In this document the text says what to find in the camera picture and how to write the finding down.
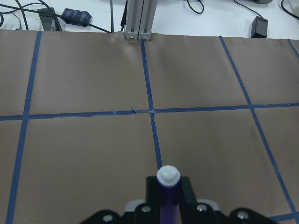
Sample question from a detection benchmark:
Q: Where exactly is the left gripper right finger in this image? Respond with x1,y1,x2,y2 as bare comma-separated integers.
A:
178,176,196,224

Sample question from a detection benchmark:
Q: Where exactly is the plaid wrapped cable box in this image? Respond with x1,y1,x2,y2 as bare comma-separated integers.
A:
61,8,92,27

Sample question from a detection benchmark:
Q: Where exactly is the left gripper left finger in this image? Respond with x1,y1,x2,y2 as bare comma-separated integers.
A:
146,176,160,224

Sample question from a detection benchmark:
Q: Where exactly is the black power adapter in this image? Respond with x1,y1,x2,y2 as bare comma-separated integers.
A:
250,16,268,38

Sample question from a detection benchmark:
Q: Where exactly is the purple pen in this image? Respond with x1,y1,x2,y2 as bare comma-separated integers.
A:
157,165,181,224

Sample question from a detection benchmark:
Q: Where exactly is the aluminium frame post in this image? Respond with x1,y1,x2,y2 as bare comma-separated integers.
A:
121,0,157,41

